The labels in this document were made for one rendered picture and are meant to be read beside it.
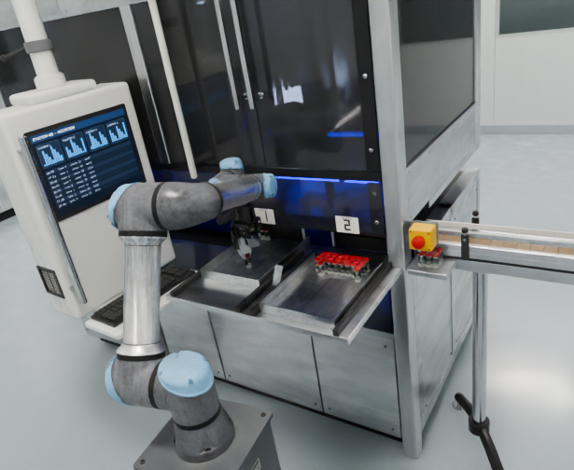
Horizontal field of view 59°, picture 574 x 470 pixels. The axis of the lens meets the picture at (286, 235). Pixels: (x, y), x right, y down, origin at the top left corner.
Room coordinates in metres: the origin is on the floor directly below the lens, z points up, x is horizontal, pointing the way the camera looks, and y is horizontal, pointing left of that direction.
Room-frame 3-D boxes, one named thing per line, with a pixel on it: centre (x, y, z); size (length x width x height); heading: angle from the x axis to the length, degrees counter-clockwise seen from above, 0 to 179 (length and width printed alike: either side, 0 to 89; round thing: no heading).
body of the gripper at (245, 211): (1.62, 0.13, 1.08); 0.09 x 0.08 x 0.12; 54
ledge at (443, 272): (1.45, -0.46, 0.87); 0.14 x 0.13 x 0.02; 144
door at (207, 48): (1.88, 0.22, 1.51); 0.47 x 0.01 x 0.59; 54
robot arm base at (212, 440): (0.95, 0.28, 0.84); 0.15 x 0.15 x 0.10
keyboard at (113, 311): (1.70, 0.56, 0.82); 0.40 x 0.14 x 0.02; 141
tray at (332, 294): (1.39, -0.09, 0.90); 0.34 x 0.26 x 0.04; 143
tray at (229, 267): (1.68, 0.12, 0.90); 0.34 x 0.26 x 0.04; 144
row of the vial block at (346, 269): (1.47, -0.15, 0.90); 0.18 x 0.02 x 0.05; 53
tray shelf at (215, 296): (1.52, 0.02, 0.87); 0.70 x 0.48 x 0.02; 54
